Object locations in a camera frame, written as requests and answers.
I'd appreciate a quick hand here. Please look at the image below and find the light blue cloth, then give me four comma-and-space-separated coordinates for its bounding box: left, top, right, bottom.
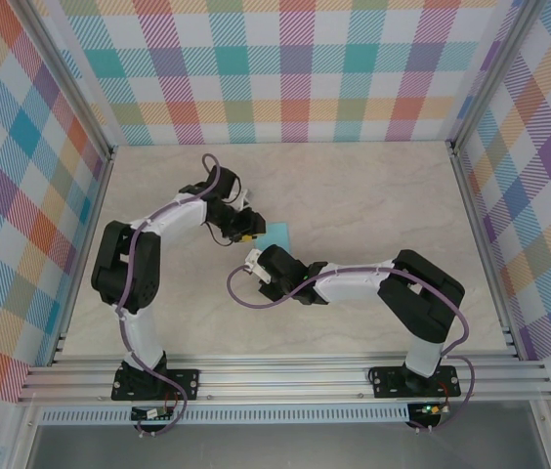
252, 222, 295, 256

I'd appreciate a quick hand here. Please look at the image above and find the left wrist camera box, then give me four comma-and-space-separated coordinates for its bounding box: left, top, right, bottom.
235, 208, 267, 236

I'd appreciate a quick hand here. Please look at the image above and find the right white camera bracket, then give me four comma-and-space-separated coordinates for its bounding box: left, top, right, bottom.
244, 248, 276, 285

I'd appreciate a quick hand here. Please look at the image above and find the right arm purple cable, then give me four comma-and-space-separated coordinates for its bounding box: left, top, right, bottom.
226, 262, 477, 434

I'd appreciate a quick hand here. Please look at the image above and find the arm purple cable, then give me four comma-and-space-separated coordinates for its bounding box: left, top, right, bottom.
226, 262, 477, 434
114, 153, 223, 437

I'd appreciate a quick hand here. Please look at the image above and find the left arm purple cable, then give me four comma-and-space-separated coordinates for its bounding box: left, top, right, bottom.
114, 153, 223, 437

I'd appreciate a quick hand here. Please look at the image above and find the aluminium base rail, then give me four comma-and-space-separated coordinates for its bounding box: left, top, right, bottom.
16, 354, 551, 405

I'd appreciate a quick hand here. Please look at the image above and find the aluminium side rail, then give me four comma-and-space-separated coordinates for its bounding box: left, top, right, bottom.
448, 141, 524, 362
48, 146, 118, 367

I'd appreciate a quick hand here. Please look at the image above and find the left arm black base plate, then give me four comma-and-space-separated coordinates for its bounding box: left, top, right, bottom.
111, 368, 201, 403

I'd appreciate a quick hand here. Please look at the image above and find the perforated cable tray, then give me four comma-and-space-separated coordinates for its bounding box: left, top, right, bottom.
38, 404, 411, 425

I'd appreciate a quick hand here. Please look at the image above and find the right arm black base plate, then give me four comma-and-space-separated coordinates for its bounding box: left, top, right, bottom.
370, 365, 462, 400

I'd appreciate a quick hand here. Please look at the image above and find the aluminium frame post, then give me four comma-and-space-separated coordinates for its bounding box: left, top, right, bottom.
14, 0, 115, 162
445, 0, 548, 155

